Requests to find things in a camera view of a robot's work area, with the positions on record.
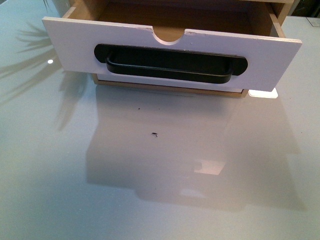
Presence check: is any white drawer black handle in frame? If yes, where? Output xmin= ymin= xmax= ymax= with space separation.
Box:
xmin=41 ymin=0 xmax=303 ymax=93

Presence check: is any white plastic plant pot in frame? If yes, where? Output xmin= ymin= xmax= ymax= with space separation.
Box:
xmin=52 ymin=0 xmax=74 ymax=17

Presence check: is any wooden drawer cabinet frame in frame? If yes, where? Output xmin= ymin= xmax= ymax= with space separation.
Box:
xmin=79 ymin=0 xmax=296 ymax=100

